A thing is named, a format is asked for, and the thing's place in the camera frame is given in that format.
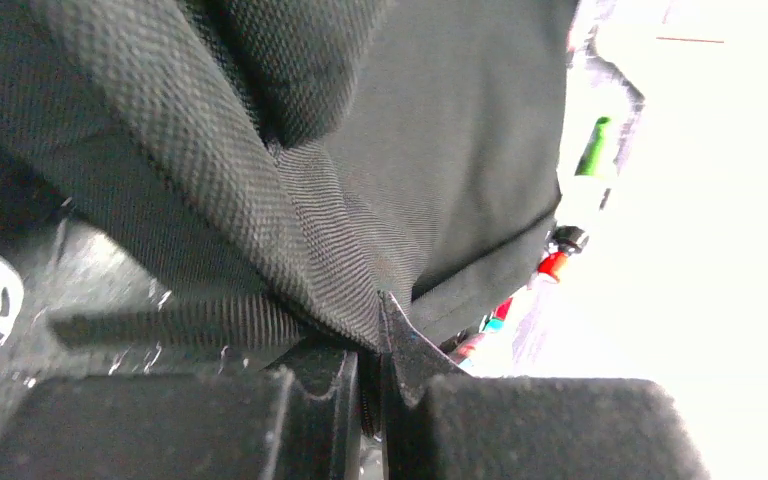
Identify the red black valve knob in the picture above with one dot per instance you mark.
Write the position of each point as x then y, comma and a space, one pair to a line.
565, 242

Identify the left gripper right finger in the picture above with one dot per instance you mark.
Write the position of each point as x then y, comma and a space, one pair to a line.
438, 422

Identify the black student backpack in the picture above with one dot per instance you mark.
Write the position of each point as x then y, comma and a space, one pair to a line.
325, 152

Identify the green white pipe fitting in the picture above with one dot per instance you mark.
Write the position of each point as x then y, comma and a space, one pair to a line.
591, 160

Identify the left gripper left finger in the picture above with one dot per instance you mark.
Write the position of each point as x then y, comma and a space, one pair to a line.
298, 421

